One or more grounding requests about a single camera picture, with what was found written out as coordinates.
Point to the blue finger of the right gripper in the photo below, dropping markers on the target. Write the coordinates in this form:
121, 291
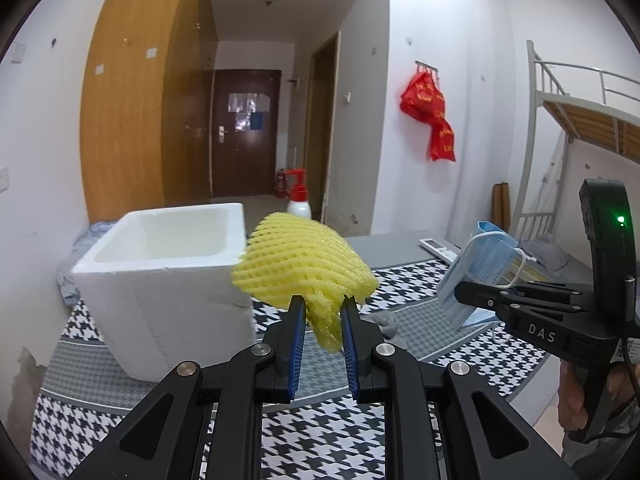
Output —
513, 305
554, 288

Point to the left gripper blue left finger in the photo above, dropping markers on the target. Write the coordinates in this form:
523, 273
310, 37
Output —
296, 336

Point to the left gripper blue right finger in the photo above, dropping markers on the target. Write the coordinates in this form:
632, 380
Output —
349, 348

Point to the blue face mask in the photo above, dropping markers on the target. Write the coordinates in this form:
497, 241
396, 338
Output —
489, 257

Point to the yellow foam fruit net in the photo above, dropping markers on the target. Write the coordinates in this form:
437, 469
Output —
288, 256

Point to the grey sock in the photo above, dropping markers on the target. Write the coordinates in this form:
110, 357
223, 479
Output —
386, 321

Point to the right human hand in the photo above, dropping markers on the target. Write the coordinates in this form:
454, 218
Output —
572, 414

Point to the wooden boards leaning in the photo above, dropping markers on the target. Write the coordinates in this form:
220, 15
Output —
500, 206

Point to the white remote control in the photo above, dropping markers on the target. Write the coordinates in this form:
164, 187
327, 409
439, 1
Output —
438, 250

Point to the white lotion pump bottle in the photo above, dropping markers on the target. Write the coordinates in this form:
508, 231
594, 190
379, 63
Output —
298, 194

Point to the red fire extinguisher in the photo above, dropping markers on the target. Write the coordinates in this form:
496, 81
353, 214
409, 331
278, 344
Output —
281, 190

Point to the white styrofoam box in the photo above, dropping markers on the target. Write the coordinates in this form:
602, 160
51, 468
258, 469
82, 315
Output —
155, 314

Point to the metal bunk bed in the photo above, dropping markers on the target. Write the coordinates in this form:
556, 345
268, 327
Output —
574, 120

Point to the light blue crumpled sheet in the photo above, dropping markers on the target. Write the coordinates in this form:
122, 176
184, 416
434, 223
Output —
64, 275

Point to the dark brown entrance door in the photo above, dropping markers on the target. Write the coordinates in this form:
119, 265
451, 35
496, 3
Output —
244, 132

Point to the wooden wardrobe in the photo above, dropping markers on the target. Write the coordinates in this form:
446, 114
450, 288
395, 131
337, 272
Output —
145, 104

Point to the wooden side door frame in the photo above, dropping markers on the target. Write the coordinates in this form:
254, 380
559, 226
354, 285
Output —
319, 125

